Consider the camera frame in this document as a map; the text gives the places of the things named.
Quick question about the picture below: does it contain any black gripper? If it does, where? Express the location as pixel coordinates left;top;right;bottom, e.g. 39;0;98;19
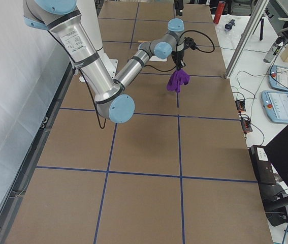
172;50;185;71

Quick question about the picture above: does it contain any purple towel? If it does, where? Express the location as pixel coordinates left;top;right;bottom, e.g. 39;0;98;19
166;69;190;93

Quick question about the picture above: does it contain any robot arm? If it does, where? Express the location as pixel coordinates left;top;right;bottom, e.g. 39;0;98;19
23;1;184;124

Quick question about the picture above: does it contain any white rack base tray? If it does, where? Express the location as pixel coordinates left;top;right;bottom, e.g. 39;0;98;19
149;55;168;62

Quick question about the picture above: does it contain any folded dark umbrella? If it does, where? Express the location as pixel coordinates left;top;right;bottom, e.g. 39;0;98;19
225;19;236;31

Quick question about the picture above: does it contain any red cylinder can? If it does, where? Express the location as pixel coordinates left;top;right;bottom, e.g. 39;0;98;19
213;1;226;24

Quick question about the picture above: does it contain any orange black power strip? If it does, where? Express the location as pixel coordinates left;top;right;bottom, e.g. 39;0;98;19
235;100;252;135

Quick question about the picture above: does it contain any grey water bottle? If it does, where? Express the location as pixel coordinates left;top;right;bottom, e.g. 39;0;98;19
263;36;285;63

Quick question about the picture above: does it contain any blue teach pendant far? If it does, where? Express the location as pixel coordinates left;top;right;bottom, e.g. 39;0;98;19
269;65;288;92

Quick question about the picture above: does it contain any blue teach pendant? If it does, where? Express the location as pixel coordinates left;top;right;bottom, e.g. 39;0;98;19
261;90;288;124
269;65;288;92

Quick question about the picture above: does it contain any blue teach pendant near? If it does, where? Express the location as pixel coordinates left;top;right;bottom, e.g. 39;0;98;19
261;90;288;124

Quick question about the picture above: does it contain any black mini computer box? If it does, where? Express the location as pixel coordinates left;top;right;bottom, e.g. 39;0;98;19
248;145;278;186

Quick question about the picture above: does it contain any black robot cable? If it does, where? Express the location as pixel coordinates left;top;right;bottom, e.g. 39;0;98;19
143;29;215;72

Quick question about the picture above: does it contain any aluminium frame post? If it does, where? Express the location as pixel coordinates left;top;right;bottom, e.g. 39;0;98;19
225;0;269;79

